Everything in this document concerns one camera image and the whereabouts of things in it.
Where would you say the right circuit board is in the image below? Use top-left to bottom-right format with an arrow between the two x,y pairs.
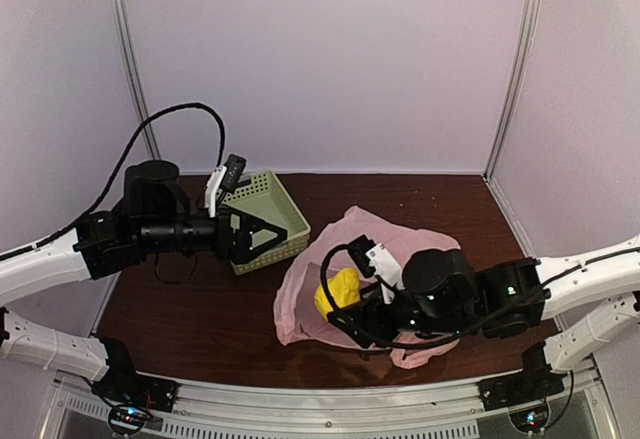
509,403 -> 550,434

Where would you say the pink plastic bag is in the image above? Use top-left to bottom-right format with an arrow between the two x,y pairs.
273,206 -> 460,351

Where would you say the circuit board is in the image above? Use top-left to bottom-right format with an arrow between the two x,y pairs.
509,403 -> 550,434
107,404 -> 152,435

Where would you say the yellow pear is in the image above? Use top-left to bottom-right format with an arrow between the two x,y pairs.
314,267 -> 361,321

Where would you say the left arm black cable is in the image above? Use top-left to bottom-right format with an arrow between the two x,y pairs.
34,102 -> 226,250

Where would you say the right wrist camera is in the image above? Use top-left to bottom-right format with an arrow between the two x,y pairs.
348,235 -> 404,305

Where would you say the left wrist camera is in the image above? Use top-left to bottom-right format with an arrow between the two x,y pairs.
203,154 -> 247,218

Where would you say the front aluminium rail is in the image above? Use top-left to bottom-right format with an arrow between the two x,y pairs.
49,358 -> 601,439

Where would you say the left aluminium frame post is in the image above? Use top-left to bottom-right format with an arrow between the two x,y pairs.
104,0 -> 168,183

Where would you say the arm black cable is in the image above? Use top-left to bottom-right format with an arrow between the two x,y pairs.
319,242 -> 551,350
34,102 -> 226,250

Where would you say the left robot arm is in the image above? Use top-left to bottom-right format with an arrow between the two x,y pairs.
1,155 -> 288,403

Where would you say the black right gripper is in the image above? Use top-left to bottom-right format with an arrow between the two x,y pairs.
328,281 -> 474,350

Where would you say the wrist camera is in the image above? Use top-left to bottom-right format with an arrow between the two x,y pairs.
203,154 -> 247,218
348,235 -> 404,305

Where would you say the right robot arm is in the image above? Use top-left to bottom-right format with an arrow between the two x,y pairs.
334,237 -> 639,401

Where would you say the green perforated plastic basket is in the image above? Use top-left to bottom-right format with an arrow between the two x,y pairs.
223,170 -> 311,276

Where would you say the right aluminium frame post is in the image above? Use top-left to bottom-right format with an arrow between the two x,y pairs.
483,0 -> 542,183

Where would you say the left circuit board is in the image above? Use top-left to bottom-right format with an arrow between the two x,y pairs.
107,404 -> 152,435

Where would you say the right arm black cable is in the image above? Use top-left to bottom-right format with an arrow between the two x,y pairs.
319,242 -> 551,350

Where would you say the aluminium frame post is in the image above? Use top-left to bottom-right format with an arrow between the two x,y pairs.
104,0 -> 168,183
483,0 -> 542,183

